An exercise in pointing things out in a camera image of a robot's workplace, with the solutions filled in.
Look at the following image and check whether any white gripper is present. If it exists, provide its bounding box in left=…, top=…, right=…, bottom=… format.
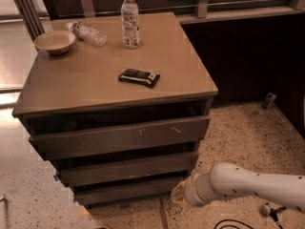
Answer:
left=171, top=174, right=216, bottom=207

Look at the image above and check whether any drawer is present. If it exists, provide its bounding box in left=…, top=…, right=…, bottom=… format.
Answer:
left=74, top=176, right=185, bottom=206
left=59, top=151, right=198, bottom=186
left=30, top=115, right=210, bottom=160

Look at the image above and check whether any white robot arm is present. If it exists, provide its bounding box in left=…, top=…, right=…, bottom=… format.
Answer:
left=171, top=162, right=305, bottom=213

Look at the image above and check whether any grey robot base leg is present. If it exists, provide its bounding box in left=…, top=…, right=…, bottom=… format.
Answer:
left=260, top=202, right=286, bottom=229

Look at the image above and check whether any brown three-drawer cabinet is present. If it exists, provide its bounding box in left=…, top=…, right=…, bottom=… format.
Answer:
left=13, top=13, right=217, bottom=194

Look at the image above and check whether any blue tape strip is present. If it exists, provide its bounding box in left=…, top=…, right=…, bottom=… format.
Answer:
left=53, top=175, right=59, bottom=182

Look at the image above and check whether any small dark floor object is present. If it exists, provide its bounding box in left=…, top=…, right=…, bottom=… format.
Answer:
left=262, top=93, right=276, bottom=110

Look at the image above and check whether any lying clear water bottle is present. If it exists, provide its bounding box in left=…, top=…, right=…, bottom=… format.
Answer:
left=66, top=21, right=107, bottom=47

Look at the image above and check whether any upright clear water bottle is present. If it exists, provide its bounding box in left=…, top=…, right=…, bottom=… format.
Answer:
left=121, top=0, right=140, bottom=49

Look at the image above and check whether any beige paper bowl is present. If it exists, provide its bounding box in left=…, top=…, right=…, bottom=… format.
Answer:
left=34, top=31, right=76, bottom=55

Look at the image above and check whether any black floor cable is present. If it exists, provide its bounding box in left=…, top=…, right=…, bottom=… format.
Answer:
left=213, top=219, right=255, bottom=229

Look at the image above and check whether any metal railing frame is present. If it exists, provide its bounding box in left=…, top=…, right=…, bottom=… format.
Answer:
left=6, top=0, right=305, bottom=43

